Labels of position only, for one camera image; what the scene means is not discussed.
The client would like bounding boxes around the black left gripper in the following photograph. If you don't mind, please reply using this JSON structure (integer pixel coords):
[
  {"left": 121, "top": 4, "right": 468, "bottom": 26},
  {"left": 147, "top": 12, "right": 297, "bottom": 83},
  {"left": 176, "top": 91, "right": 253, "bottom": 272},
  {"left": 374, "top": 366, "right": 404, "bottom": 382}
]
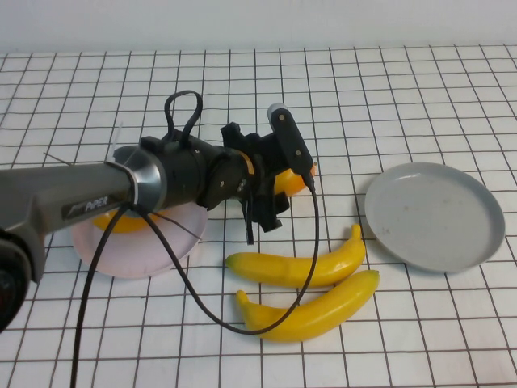
[{"left": 200, "top": 121, "right": 290, "bottom": 234}]

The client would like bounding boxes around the mango with orange blush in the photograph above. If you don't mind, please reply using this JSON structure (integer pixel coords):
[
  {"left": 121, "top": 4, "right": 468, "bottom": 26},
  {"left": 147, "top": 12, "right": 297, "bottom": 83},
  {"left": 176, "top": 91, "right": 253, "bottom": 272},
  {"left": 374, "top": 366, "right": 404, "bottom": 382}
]
[{"left": 272, "top": 161, "right": 318, "bottom": 197}]

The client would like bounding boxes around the yellow banana with green tip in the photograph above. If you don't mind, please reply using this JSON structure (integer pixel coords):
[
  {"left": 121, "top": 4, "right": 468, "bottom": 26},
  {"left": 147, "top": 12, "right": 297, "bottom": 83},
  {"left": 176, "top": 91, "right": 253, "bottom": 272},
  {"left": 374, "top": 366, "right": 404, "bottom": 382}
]
[{"left": 225, "top": 223, "right": 368, "bottom": 289}]

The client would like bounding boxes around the plain yellow mango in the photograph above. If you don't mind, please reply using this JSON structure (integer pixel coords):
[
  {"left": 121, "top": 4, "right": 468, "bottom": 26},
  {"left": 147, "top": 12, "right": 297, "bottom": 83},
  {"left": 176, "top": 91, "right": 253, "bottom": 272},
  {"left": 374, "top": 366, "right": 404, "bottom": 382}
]
[{"left": 91, "top": 209, "right": 153, "bottom": 235}]

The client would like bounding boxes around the yellow plastic banana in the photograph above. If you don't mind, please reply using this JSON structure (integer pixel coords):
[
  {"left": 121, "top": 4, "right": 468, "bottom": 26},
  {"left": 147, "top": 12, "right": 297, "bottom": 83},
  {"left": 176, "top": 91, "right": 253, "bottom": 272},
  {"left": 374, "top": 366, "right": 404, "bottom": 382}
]
[{"left": 235, "top": 269, "right": 380, "bottom": 344}]

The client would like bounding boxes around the grey round plate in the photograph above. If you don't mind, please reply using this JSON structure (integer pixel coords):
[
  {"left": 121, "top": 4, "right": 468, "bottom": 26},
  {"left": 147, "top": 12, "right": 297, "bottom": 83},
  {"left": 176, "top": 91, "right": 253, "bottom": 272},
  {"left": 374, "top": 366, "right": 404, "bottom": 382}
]
[{"left": 364, "top": 162, "right": 506, "bottom": 275}]

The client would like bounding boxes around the pink round plate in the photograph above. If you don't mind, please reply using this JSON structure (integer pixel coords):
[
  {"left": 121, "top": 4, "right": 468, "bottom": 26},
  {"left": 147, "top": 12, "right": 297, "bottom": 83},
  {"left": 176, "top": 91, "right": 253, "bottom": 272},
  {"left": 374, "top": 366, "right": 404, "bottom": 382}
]
[{"left": 71, "top": 204, "right": 209, "bottom": 280}]

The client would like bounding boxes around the white black-grid tablecloth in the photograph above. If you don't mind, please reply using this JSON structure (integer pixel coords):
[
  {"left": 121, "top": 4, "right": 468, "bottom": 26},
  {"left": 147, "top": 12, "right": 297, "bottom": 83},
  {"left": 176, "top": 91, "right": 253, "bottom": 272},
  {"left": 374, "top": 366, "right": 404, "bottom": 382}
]
[{"left": 0, "top": 44, "right": 517, "bottom": 388}]

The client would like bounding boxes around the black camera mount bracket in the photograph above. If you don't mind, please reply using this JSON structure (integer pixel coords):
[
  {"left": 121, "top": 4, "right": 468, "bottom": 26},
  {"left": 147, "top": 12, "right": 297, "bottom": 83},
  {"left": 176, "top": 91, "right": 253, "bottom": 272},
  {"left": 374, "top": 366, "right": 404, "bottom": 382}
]
[{"left": 242, "top": 131, "right": 284, "bottom": 175}]

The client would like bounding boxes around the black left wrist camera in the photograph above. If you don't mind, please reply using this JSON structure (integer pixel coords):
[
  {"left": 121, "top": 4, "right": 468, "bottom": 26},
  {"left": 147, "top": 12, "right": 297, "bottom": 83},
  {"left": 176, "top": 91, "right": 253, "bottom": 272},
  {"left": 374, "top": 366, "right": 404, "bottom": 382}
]
[{"left": 267, "top": 103, "right": 317, "bottom": 183}]

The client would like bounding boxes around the black hanging strap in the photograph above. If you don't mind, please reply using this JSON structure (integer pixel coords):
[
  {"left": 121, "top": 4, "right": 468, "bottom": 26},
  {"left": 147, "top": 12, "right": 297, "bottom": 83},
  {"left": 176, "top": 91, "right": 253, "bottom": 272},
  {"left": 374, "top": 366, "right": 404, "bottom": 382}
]
[{"left": 241, "top": 189, "right": 255, "bottom": 246}]

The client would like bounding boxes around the black camera cable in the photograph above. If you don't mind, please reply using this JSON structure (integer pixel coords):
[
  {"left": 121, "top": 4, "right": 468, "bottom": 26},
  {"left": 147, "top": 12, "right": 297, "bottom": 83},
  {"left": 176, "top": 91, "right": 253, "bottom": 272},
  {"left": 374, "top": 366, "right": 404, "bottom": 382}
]
[{"left": 70, "top": 173, "right": 321, "bottom": 388}]

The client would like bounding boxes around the black looped wrist cable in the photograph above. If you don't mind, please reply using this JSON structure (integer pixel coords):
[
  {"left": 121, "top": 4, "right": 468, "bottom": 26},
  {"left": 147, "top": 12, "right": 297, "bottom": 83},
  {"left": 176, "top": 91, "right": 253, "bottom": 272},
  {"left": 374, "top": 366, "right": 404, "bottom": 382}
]
[{"left": 163, "top": 90, "right": 202, "bottom": 146}]

